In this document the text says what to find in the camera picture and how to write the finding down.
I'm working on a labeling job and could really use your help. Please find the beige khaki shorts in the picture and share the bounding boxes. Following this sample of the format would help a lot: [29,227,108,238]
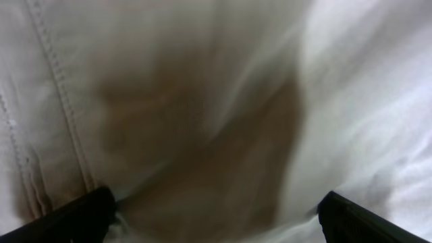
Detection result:
[1,0,431,242]

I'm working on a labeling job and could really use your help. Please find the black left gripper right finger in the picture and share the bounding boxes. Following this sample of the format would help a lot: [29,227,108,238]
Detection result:
[317,191,429,243]

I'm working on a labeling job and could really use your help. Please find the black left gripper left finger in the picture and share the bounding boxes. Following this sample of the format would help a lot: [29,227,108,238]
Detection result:
[1,187,116,243]

